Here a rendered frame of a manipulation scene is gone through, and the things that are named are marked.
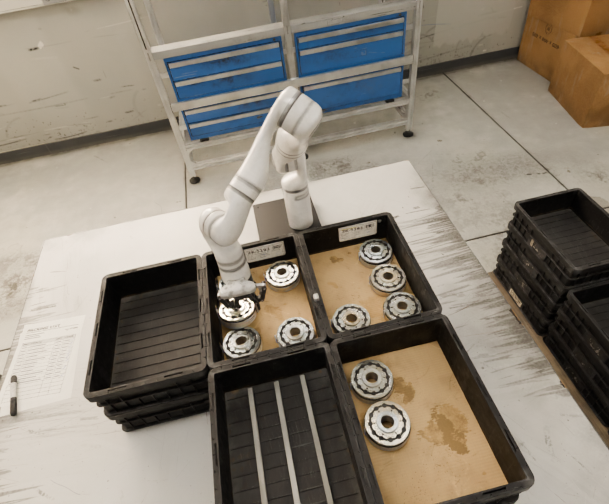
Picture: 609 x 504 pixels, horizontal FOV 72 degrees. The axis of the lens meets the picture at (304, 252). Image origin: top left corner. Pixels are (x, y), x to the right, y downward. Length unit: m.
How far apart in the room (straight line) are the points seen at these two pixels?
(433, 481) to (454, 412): 0.16
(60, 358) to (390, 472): 1.07
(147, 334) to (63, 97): 2.96
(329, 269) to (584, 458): 0.80
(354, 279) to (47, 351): 1.02
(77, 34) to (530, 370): 3.53
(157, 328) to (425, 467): 0.80
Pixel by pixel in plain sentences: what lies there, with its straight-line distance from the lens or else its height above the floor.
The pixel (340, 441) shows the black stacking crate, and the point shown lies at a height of 0.83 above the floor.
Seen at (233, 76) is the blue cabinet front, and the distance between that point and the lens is 2.93.
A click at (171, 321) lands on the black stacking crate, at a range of 1.33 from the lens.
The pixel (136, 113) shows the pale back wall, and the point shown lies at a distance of 4.01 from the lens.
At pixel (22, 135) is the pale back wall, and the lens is 4.31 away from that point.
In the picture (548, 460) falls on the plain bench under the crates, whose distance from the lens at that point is 1.27.
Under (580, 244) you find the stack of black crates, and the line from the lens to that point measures 2.05.
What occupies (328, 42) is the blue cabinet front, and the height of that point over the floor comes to 0.79.
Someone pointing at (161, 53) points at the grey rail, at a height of 0.92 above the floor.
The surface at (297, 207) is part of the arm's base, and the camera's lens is 1.50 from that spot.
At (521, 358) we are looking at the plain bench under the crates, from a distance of 1.37.
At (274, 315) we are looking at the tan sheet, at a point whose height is 0.83.
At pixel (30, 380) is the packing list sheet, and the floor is 0.70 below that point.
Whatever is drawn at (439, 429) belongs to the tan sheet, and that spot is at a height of 0.83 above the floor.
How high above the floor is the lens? 1.83
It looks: 46 degrees down
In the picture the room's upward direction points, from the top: 9 degrees counter-clockwise
